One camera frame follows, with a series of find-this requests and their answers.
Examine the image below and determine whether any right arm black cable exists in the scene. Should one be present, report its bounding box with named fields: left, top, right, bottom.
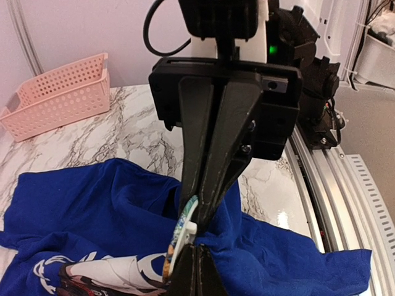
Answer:
left=143, top=0, right=194, bottom=56

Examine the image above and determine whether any aluminium front rail frame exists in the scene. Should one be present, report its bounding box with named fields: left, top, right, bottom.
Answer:
left=283, top=126, right=395, bottom=253

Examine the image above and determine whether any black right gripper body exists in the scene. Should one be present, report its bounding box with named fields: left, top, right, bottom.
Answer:
left=149, top=58, right=302, bottom=160

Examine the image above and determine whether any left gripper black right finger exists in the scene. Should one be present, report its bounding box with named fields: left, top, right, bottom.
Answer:
left=197, top=245, right=228, bottom=296

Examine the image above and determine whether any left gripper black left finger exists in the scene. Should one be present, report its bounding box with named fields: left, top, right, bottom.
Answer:
left=166, top=245, right=198, bottom=296

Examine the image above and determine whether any silver round brooch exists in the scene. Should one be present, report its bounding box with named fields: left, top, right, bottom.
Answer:
left=162, top=195, right=198, bottom=284

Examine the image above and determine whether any blue printed t-shirt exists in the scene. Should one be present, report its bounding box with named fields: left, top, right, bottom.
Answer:
left=1, top=158, right=371, bottom=295

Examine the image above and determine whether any right aluminium corner post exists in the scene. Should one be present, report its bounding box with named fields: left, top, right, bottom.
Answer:
left=6, top=0, right=44, bottom=76

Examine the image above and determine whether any pink perforated plastic basket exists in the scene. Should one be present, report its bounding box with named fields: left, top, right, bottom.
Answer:
left=1, top=52, right=110, bottom=142

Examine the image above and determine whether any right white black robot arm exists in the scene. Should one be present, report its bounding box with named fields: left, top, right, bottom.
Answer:
left=149, top=1, right=340, bottom=232

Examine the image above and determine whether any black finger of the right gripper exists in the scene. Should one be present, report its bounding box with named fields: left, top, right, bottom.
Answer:
left=197, top=80, right=262, bottom=230
left=178, top=76, right=214, bottom=222

